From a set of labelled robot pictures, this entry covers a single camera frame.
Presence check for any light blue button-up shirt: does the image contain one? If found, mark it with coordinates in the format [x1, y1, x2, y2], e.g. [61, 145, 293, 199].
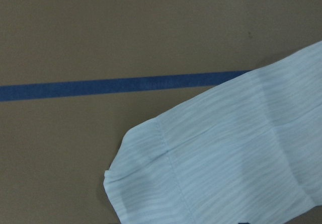
[103, 42, 321, 223]

